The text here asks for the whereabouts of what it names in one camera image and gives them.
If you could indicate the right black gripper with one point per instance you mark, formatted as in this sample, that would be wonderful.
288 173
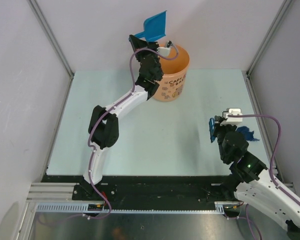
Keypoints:
218 119

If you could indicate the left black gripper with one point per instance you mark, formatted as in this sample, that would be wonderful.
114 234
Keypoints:
137 43

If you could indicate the blue hand brush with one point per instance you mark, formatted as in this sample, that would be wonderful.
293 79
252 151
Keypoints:
211 125

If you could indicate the blue plastic dustpan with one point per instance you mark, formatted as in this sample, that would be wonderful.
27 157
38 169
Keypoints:
154 28

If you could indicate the dark blue paper scrap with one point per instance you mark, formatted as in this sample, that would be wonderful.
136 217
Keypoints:
248 135

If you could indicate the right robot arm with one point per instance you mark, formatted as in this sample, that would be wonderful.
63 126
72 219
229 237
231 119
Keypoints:
250 180

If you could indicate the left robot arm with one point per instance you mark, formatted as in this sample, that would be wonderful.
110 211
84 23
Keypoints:
104 122

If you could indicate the orange plastic bucket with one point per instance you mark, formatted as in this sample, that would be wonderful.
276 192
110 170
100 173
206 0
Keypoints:
174 76

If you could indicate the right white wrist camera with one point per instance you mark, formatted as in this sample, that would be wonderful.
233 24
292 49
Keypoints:
231 116

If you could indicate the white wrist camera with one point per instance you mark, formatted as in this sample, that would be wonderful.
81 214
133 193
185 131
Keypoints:
231 116
165 49

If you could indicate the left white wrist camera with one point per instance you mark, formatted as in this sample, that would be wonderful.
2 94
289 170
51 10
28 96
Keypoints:
165 49

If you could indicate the white cable duct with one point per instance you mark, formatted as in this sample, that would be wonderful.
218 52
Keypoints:
218 207

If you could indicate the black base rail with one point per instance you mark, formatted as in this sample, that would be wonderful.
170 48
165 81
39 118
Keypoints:
158 192

